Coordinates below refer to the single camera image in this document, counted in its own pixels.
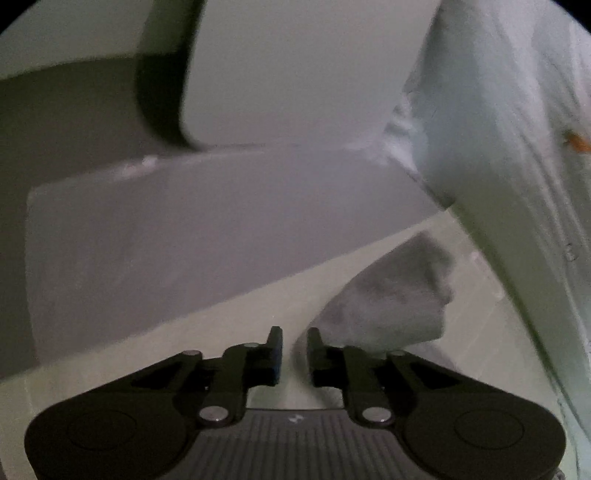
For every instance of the grey padded bed frame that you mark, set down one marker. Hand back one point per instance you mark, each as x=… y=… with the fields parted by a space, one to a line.
x=207 y=230

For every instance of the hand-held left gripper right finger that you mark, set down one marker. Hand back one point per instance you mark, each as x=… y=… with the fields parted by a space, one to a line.
x=315 y=364

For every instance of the grey garment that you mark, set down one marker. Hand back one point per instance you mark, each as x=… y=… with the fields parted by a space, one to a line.
x=388 y=300

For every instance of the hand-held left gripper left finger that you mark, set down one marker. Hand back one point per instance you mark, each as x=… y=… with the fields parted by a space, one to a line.
x=276 y=364

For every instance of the white panel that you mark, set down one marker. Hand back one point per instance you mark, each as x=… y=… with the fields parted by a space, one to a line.
x=295 y=74

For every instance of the pale printed quilt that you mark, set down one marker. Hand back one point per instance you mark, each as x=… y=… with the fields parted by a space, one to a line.
x=498 y=138

